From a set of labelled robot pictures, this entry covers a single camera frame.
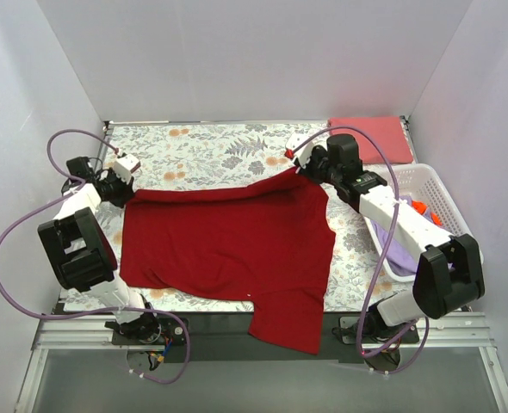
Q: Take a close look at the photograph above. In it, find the orange garment in basket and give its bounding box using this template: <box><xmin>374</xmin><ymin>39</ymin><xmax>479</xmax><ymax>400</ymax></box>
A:
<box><xmin>411</xmin><ymin>200</ymin><xmax>443</xmax><ymax>226</ymax></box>

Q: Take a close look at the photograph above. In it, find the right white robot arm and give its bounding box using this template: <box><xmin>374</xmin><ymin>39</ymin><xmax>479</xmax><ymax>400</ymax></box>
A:
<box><xmin>286</xmin><ymin>134</ymin><xmax>485</xmax><ymax>342</ymax></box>

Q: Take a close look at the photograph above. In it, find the white plastic laundry basket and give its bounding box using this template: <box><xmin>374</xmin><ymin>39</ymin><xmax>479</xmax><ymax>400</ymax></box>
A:
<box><xmin>363</xmin><ymin>163</ymin><xmax>473</xmax><ymax>283</ymax></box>

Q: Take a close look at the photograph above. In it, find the lavender t shirt in basket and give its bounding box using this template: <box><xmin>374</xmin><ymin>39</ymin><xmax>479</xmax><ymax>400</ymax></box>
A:
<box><xmin>371</xmin><ymin>195</ymin><xmax>418</xmax><ymax>278</ymax></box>

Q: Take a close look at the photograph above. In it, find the floral patterned table cloth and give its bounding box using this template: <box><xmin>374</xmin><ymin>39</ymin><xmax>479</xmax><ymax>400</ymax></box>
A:
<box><xmin>63</xmin><ymin>121</ymin><xmax>462</xmax><ymax>313</ymax></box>

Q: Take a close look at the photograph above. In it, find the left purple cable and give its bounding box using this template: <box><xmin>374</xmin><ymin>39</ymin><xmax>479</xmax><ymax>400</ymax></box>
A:
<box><xmin>0</xmin><ymin>130</ymin><xmax>191</xmax><ymax>385</ymax></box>

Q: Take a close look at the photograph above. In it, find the aluminium frame rail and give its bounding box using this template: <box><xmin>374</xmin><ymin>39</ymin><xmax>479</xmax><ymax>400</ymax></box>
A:
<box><xmin>15</xmin><ymin>312</ymin><xmax>508</xmax><ymax>413</ymax></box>

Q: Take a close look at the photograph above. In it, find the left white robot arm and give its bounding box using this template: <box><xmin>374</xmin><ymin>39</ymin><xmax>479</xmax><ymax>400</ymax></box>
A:
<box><xmin>38</xmin><ymin>154</ymin><xmax>162</xmax><ymax>344</ymax></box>

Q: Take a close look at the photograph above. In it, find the dark red t shirt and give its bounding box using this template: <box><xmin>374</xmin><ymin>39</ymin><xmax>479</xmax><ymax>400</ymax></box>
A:
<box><xmin>120</xmin><ymin>170</ymin><xmax>335</xmax><ymax>354</ymax></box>

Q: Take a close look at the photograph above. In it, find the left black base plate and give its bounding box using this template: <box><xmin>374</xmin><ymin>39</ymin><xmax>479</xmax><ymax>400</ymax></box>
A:
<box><xmin>104</xmin><ymin>314</ymin><xmax>189</xmax><ymax>346</ymax></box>

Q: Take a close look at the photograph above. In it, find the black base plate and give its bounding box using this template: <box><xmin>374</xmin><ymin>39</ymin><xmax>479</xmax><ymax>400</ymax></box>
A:
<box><xmin>331</xmin><ymin>315</ymin><xmax>421</xmax><ymax>344</ymax></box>
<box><xmin>104</xmin><ymin>314</ymin><xmax>189</xmax><ymax>346</ymax></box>

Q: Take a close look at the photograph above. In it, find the folded pink t shirt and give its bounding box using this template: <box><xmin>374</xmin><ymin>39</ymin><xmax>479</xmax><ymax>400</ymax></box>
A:
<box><xmin>328</xmin><ymin>116</ymin><xmax>414</xmax><ymax>164</ymax></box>

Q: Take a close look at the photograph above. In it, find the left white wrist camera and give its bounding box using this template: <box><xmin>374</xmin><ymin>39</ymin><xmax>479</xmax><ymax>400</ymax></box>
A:
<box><xmin>112</xmin><ymin>154</ymin><xmax>141</xmax><ymax>180</ymax></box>

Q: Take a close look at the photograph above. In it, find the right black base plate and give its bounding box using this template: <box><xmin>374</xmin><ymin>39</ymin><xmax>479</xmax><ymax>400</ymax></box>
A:
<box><xmin>331</xmin><ymin>315</ymin><xmax>421</xmax><ymax>344</ymax></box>

